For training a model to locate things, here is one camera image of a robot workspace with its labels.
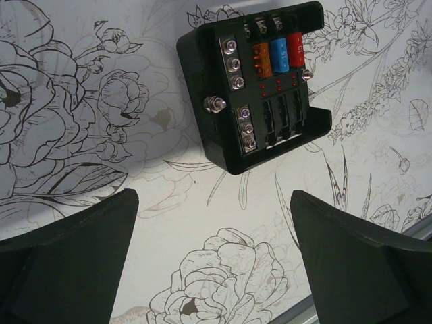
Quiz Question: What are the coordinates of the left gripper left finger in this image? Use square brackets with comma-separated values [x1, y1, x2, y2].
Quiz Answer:
[1, 189, 139, 323]

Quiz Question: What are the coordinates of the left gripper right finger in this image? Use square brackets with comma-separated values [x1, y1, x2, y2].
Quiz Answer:
[290, 190, 431, 323]

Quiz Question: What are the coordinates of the black fuse box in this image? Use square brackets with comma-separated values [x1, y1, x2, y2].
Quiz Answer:
[176, 1, 332, 175]

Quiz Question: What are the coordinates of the orange fuse in box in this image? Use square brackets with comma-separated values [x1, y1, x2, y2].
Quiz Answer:
[253, 43, 273, 78]

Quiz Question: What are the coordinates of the blue blade fuse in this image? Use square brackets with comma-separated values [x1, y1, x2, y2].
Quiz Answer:
[270, 38, 290, 73]

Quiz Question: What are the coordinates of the red blade fuse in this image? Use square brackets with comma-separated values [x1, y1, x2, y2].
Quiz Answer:
[286, 32, 305, 68]

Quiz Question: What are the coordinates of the floral printed mat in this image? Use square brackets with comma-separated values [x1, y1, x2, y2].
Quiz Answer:
[1, 1, 431, 323]

